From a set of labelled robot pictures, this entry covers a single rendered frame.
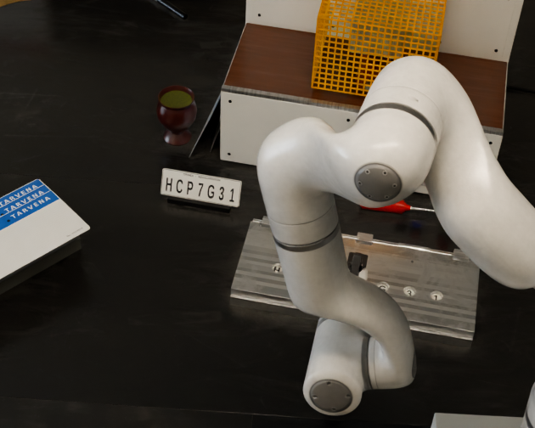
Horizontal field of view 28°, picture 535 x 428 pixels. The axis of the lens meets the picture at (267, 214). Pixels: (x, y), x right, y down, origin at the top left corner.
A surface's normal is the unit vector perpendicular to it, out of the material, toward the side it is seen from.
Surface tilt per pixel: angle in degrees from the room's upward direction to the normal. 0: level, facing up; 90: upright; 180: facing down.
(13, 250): 0
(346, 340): 16
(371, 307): 28
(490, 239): 73
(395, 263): 0
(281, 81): 0
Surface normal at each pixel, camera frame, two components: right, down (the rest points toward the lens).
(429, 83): 0.47, -0.54
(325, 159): -0.92, 0.29
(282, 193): -0.34, 0.62
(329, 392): -0.18, 0.52
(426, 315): 0.04, -0.70
